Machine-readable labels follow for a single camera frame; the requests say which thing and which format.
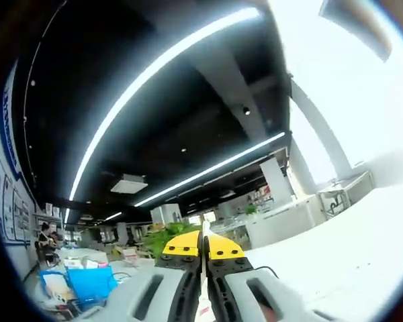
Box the white wall shelf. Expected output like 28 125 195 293
32 202 64 224

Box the blue plastic crate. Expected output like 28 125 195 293
65 264 119 307

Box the cardboard box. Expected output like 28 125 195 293
120 246 139 268

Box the white ceiling air conditioner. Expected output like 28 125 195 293
109 173 148 195

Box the green potted plant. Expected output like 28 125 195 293
142 221 202 261

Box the white side desk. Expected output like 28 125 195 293
318 170 375 215

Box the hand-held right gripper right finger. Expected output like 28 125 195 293
203 231 343 322

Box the long ceiling light strip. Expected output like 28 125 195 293
69 6 261 202
134 131 286 208

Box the bright window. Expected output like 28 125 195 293
268 0 403 189

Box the blue plastic bin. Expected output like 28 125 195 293
38 270 71 303

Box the white table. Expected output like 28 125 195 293
87 183 403 322

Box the blue white wall poster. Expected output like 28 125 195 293
0 60 38 248

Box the black hanging monitor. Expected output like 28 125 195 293
318 0 396 63

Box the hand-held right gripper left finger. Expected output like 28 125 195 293
97 229 204 322

